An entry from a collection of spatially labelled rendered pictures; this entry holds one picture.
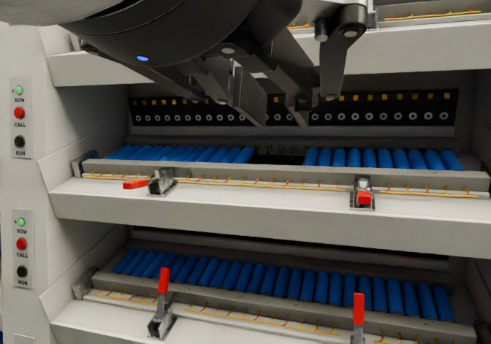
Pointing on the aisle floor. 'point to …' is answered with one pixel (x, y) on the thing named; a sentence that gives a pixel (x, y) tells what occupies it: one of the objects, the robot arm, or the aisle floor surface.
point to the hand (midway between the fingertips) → (275, 99)
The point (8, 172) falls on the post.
